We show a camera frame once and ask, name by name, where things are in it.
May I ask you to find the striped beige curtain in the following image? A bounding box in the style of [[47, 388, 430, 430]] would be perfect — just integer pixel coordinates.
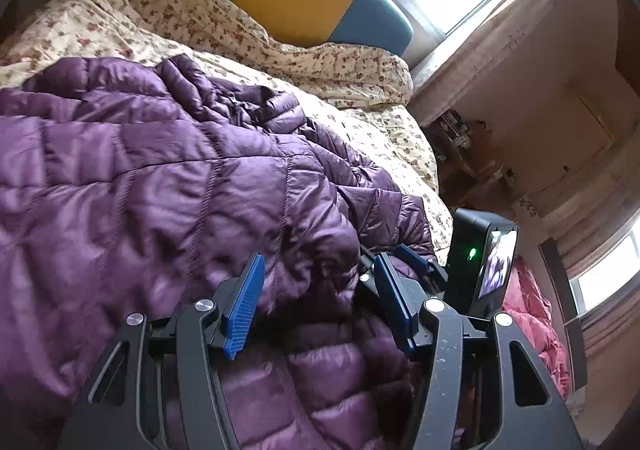
[[545, 140, 640, 275]]

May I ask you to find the small window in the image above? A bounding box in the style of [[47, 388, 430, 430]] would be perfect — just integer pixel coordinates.
[[570, 225, 640, 321]]

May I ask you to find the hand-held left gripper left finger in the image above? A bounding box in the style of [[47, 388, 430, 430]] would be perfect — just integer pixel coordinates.
[[57, 252, 266, 450]]

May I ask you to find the cluttered wooden desk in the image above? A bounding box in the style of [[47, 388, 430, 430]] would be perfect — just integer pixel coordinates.
[[425, 110, 521, 221]]

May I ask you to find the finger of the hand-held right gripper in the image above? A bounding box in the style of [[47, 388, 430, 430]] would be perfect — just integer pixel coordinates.
[[396, 244, 448, 291], [357, 250, 382, 299]]

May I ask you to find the floral folded quilt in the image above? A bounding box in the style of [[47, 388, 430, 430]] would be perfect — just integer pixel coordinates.
[[107, 0, 415, 109]]

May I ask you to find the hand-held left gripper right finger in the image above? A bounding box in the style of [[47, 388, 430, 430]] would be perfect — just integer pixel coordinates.
[[372, 252, 583, 450]]

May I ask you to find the floral bed sheet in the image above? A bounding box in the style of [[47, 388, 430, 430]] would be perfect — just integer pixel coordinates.
[[0, 0, 453, 265]]

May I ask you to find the purple down jacket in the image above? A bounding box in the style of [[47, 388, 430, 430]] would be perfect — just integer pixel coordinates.
[[0, 54, 453, 450]]

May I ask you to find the pink quilt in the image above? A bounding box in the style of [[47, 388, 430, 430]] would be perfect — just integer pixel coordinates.
[[500, 255, 573, 401]]

